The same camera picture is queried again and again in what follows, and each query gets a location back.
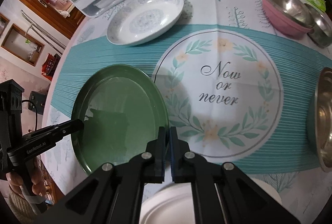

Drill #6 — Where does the green plate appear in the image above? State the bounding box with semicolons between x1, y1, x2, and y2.
71;64;169;175

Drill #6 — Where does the white patterned deep plate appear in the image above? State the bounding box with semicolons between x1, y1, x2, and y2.
106;0;184;46

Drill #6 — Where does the blue steel bowl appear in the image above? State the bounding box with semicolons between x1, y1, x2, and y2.
307;68;331;173

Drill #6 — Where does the pink steel bowl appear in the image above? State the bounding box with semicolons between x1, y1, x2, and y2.
262;0;315;39

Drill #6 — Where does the small steel bowl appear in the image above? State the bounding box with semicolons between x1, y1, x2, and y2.
305;3;331;48

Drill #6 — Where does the left hand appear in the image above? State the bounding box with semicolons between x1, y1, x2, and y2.
6;156;49;198

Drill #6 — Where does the large white plate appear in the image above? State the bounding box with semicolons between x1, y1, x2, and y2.
139;182;282;224

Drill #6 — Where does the red basket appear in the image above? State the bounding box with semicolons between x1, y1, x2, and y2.
42;53;61;81

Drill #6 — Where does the patterned teal tablecloth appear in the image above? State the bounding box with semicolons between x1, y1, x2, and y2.
43;0;331;223

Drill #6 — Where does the black cable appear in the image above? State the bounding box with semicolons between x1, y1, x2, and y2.
21;99;39;133

